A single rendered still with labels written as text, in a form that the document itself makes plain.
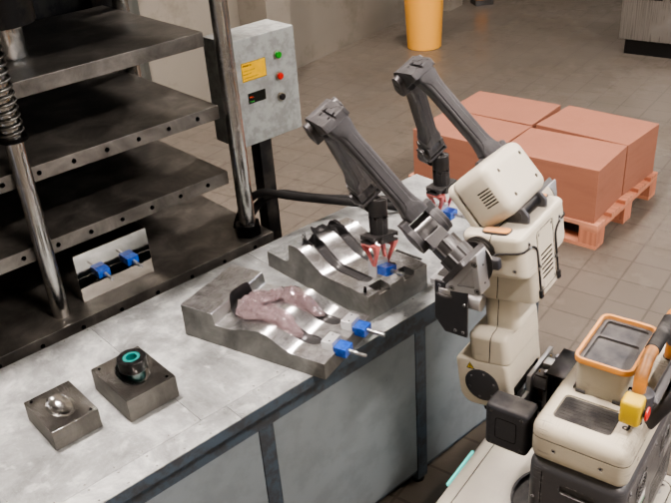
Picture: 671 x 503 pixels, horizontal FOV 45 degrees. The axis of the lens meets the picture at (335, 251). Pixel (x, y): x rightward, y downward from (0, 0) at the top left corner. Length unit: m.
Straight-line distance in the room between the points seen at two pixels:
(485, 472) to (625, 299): 1.64
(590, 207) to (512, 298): 2.29
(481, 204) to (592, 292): 2.15
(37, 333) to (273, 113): 1.17
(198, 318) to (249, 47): 1.05
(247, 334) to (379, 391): 0.52
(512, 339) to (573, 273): 2.05
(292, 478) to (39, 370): 0.81
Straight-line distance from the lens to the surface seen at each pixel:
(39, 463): 2.24
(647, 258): 4.51
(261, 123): 3.12
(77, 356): 2.57
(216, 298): 2.48
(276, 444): 2.43
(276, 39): 3.09
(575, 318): 3.97
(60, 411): 2.31
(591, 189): 4.41
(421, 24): 7.90
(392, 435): 2.83
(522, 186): 2.11
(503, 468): 2.78
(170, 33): 2.89
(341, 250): 2.68
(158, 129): 2.80
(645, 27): 7.73
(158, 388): 2.26
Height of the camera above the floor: 2.22
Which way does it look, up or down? 30 degrees down
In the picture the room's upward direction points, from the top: 4 degrees counter-clockwise
